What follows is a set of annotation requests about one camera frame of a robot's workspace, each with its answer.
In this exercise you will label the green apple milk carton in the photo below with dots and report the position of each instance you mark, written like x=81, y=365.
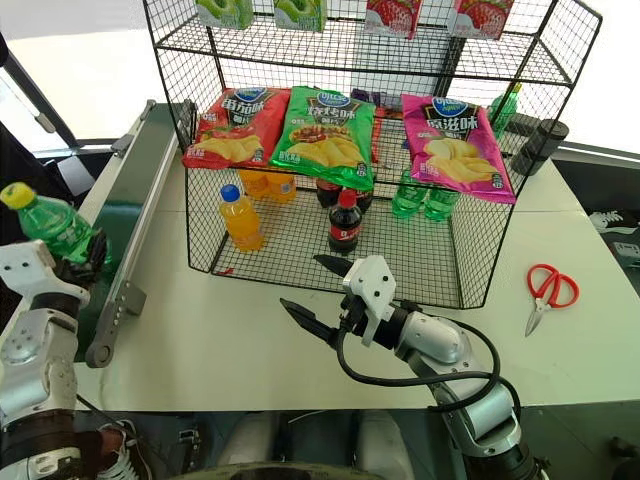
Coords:
x=300, y=14
x=222, y=12

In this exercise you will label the black and white sneaker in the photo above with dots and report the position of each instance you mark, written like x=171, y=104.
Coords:
x=122, y=450

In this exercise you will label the purple snack packet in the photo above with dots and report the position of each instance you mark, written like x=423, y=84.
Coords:
x=365, y=96

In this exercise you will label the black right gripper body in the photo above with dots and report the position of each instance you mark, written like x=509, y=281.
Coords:
x=354, y=317

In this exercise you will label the orange soda bottle blue cap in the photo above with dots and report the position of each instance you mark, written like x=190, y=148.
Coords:
x=242, y=222

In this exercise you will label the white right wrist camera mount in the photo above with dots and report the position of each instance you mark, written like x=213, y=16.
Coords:
x=372, y=287

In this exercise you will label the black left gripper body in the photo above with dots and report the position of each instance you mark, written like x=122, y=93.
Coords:
x=75, y=276

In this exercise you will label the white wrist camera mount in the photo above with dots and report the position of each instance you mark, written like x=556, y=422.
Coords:
x=372, y=287
x=27, y=272

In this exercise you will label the red potato chips bag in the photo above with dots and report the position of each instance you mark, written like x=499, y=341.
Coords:
x=235, y=135

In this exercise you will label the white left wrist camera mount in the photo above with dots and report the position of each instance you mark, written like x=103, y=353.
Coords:
x=27, y=272

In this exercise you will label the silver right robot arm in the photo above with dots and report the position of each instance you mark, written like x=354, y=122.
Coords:
x=450, y=360

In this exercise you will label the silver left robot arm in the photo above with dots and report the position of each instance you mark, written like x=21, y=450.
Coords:
x=35, y=360

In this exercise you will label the dark green conveyor belt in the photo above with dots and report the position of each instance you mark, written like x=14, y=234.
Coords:
x=122, y=200

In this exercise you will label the silver conveyor side rail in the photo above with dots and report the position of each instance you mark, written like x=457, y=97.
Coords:
x=131, y=250

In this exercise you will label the light grey rounded shape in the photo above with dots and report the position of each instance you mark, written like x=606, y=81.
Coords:
x=382, y=442
x=250, y=442

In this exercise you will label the black cylinder container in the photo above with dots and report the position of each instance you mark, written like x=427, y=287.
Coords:
x=539, y=147

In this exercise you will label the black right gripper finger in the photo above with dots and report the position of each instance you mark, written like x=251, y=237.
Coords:
x=334, y=265
x=310, y=318

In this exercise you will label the dark red snack packet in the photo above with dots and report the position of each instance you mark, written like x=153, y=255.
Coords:
x=389, y=112

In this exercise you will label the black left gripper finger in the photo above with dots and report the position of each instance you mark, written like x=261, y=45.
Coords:
x=100, y=250

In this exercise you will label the pink potato chips bag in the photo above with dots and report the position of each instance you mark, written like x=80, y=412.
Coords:
x=457, y=150

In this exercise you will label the green potato chips bag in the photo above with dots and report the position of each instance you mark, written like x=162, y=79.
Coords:
x=322, y=140

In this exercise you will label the strawberry milk carton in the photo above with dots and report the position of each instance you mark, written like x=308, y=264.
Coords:
x=482, y=19
x=392, y=17

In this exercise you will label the black metal frame strut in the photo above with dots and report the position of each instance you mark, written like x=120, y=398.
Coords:
x=35, y=100

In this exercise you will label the cola bottle red cap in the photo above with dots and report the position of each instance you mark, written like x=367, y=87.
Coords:
x=345, y=227

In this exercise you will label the green soda bottle yellow cap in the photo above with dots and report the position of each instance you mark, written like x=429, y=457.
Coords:
x=55, y=227

